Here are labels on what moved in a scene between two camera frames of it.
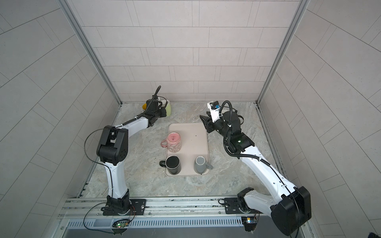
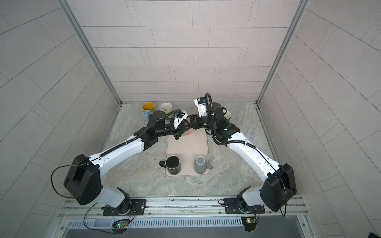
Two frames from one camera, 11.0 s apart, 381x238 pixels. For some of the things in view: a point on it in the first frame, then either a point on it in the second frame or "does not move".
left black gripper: [163, 111] → [178, 131]
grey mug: [200, 165] does not move
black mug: [172, 164] does not move
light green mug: [168, 109] does not move
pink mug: [173, 142] → [186, 133]
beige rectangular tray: [194, 144] does not move
